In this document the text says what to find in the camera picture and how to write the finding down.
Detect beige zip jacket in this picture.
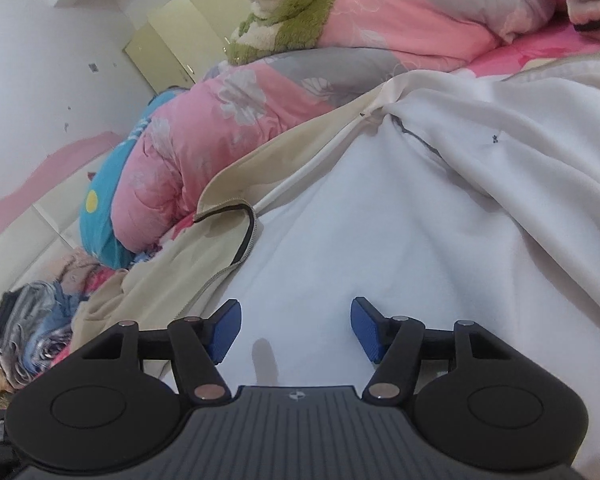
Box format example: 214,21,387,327
72,35,600,480

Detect blue pillow yellow dot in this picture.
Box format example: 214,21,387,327
78,87,191,271

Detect pink and white headboard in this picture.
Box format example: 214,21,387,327
0,130,126,318

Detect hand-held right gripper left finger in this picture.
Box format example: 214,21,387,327
82,298,243,403

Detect pink floral quilt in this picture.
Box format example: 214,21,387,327
112,0,566,256

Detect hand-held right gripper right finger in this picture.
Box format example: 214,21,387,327
350,297,506,403

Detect plaid shirt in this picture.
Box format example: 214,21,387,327
10,327,78,391

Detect black garment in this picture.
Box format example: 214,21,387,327
0,290,16,346

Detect pale pink garment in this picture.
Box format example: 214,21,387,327
52,250,111,293

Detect blue jeans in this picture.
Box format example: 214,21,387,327
22,280,83,361

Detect green and cream fleece garment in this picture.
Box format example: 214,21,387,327
225,0,371,66

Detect cream wardrobe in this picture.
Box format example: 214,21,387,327
122,0,256,96

